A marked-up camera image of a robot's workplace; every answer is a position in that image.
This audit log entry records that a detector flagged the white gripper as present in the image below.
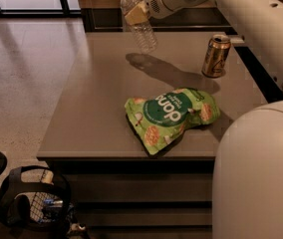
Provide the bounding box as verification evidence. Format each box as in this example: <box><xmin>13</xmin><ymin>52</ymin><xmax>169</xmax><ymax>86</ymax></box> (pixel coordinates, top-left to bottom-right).
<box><xmin>125</xmin><ymin>0</ymin><xmax>181</xmax><ymax>26</ymax></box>

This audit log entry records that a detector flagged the clear plastic water bottle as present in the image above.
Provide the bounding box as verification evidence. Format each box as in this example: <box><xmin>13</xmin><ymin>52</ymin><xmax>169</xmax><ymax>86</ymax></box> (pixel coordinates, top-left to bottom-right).
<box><xmin>121</xmin><ymin>0</ymin><xmax>157</xmax><ymax>54</ymax></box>

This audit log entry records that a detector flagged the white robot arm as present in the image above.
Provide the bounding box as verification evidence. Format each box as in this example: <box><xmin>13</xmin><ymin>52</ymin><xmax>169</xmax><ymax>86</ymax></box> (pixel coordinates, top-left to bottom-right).
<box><xmin>145</xmin><ymin>0</ymin><xmax>283</xmax><ymax>239</ymax></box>

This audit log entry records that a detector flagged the gold soda can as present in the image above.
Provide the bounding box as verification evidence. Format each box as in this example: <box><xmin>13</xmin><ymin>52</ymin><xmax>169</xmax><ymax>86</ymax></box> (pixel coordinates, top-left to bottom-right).
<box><xmin>201</xmin><ymin>34</ymin><xmax>231</xmax><ymax>78</ymax></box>

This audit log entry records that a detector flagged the green snack bag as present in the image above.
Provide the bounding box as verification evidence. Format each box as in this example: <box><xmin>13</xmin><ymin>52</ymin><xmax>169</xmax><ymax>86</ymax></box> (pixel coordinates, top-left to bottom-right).
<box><xmin>125</xmin><ymin>88</ymin><xmax>220</xmax><ymax>155</ymax></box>

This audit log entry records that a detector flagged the grey drawer cabinet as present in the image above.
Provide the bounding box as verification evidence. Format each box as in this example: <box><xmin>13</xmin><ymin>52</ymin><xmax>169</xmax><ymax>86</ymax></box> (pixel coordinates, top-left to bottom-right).
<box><xmin>37</xmin><ymin>32</ymin><xmax>265</xmax><ymax>239</ymax></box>

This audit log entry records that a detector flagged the black mesh basket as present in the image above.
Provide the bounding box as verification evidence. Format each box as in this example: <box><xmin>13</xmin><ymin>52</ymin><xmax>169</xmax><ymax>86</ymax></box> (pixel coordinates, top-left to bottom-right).
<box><xmin>0</xmin><ymin>165</ymin><xmax>80</xmax><ymax>239</ymax></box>

